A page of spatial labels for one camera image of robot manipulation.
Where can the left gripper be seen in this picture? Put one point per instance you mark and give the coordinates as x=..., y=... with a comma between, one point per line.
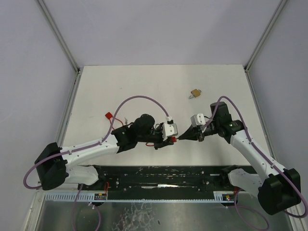
x=162, y=142

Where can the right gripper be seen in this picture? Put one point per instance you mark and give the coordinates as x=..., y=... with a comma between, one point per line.
x=199, y=134

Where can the small red cable padlock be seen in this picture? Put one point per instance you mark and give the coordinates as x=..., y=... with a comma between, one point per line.
x=174, y=139

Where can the brass padlock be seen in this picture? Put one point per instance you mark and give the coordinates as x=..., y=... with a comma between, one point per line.
x=195, y=93

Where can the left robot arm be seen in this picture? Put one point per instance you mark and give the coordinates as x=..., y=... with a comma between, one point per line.
x=58, y=165

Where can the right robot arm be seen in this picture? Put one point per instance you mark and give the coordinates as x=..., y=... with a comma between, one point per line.
x=275, y=187

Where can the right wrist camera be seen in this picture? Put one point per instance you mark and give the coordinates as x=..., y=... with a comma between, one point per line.
x=198, y=120

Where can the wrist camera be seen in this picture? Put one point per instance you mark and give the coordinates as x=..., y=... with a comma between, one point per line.
x=198, y=120
x=169, y=129

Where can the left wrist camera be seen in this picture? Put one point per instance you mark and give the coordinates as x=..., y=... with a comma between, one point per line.
x=169, y=129

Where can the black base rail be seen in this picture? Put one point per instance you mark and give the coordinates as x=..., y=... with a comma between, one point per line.
x=160, y=182

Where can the white slotted cable duct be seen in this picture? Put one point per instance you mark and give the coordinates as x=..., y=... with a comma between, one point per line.
x=75, y=196

